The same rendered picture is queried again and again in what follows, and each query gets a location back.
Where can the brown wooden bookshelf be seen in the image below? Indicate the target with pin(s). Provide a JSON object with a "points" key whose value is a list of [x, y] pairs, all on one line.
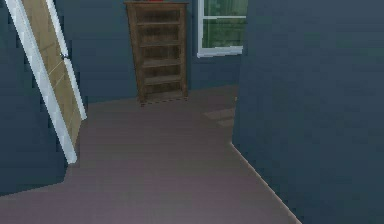
{"points": [[160, 53]]}

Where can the white framed window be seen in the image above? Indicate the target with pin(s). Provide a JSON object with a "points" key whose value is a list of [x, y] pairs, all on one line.
{"points": [[222, 30]]}

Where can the red object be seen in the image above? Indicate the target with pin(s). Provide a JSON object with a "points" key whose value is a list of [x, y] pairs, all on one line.
{"points": [[156, 1]]}

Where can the tan wooden room door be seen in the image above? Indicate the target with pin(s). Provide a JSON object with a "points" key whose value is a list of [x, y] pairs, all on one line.
{"points": [[50, 70]]}

